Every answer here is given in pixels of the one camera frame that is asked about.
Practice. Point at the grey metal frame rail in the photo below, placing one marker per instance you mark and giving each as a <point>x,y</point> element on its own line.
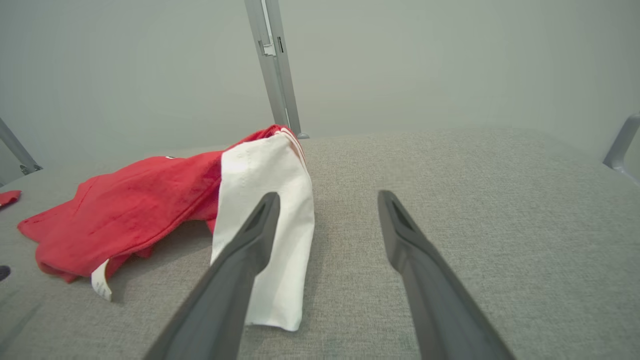
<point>622,142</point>

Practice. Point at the red shorts with zipper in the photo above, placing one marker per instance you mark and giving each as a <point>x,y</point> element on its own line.
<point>125,210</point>

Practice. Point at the thin grey metal post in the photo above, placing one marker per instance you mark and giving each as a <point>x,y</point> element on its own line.
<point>17,147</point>

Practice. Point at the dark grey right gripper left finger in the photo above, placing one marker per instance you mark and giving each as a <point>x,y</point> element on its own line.
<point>235,290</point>

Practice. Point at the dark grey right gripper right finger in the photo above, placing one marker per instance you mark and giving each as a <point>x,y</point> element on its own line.
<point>435,300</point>

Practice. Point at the red shorts with white stripe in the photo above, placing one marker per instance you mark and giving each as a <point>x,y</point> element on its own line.
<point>7,197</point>

